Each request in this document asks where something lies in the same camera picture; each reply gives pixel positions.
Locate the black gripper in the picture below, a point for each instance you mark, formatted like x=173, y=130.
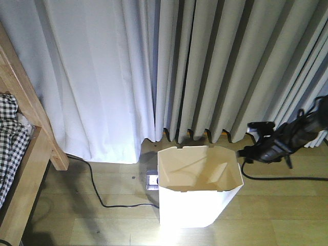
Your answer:
x=265, y=151

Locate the white trash bin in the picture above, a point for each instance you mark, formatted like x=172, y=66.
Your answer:
x=196, y=183

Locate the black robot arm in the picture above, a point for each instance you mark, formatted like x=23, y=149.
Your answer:
x=303, y=129

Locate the white floor socket box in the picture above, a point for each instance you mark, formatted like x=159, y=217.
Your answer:
x=152, y=182

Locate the grey pleated curtain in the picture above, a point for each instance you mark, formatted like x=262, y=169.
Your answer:
x=113, y=73

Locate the black white checkered bedding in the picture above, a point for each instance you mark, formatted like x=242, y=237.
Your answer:
x=15, y=138

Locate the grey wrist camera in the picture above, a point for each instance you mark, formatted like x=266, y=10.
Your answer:
x=262, y=129

